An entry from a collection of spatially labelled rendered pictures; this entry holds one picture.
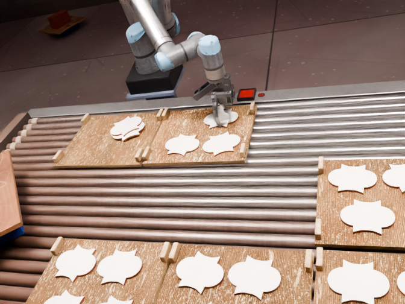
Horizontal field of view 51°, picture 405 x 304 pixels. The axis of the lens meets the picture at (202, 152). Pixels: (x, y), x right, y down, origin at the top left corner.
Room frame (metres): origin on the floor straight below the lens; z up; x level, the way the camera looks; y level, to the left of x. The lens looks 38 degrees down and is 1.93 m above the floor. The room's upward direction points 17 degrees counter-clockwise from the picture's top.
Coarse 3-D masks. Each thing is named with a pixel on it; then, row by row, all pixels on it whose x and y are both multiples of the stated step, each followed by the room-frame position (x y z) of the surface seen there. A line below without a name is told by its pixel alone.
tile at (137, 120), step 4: (128, 116) 1.66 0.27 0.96; (136, 116) 1.64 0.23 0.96; (124, 120) 1.64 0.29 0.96; (128, 120) 1.63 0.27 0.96; (132, 120) 1.62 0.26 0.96; (136, 120) 1.61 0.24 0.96; (140, 120) 1.60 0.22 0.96; (116, 124) 1.63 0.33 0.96; (120, 124) 1.62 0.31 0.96; (124, 124) 1.61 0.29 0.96; (128, 124) 1.60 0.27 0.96; (132, 124) 1.59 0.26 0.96; (136, 124) 1.58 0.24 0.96; (112, 128) 1.60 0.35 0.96; (116, 128) 1.59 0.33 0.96; (120, 128) 1.58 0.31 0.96; (124, 128) 1.57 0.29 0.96; (128, 128) 1.56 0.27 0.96; (132, 128) 1.55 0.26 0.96; (136, 128) 1.55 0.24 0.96; (112, 132) 1.57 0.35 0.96; (116, 132) 1.56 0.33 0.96; (120, 132) 1.55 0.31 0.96; (124, 132) 1.54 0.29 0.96; (128, 132) 1.54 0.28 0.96
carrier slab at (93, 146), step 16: (80, 128) 1.73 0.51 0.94; (96, 128) 1.69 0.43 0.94; (144, 128) 1.56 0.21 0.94; (80, 144) 1.60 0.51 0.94; (96, 144) 1.56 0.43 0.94; (112, 144) 1.52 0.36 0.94; (128, 144) 1.48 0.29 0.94; (144, 144) 1.45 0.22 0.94; (64, 160) 1.51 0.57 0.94; (80, 160) 1.48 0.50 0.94; (96, 160) 1.44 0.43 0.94; (112, 160) 1.41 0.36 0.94; (128, 160) 1.37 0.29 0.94
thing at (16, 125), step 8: (24, 112) 2.04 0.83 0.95; (16, 120) 1.98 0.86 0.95; (24, 120) 1.99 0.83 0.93; (8, 128) 1.92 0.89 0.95; (16, 128) 1.92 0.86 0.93; (0, 136) 1.87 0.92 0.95; (8, 136) 1.86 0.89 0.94; (16, 136) 1.90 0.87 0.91; (0, 144) 1.80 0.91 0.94; (0, 152) 1.78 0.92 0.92
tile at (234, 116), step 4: (228, 112) 1.47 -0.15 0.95; (232, 112) 1.46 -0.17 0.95; (208, 116) 1.49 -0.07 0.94; (212, 116) 1.48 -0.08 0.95; (232, 116) 1.43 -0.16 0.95; (236, 116) 1.42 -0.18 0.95; (204, 120) 1.47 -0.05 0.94; (208, 120) 1.47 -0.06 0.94; (212, 120) 1.46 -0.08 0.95; (224, 120) 1.43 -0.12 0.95; (228, 120) 1.42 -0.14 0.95; (232, 120) 1.41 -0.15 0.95; (236, 120) 1.41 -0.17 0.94; (208, 124) 1.44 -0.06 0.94; (212, 124) 1.43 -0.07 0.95; (216, 124) 1.42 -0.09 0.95; (224, 124) 1.40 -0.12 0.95
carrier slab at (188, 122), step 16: (176, 112) 1.61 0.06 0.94; (192, 112) 1.57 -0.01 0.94; (208, 112) 1.54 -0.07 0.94; (240, 112) 1.46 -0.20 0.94; (160, 128) 1.53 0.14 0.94; (176, 128) 1.49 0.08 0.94; (192, 128) 1.45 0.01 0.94; (208, 128) 1.42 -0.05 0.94; (224, 128) 1.39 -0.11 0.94; (240, 128) 1.35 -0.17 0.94; (160, 144) 1.41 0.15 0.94; (240, 144) 1.26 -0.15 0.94; (160, 160) 1.31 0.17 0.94; (176, 160) 1.28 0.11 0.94; (192, 160) 1.25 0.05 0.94; (208, 160) 1.22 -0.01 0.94; (224, 160) 1.19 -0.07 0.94; (240, 160) 1.17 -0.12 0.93
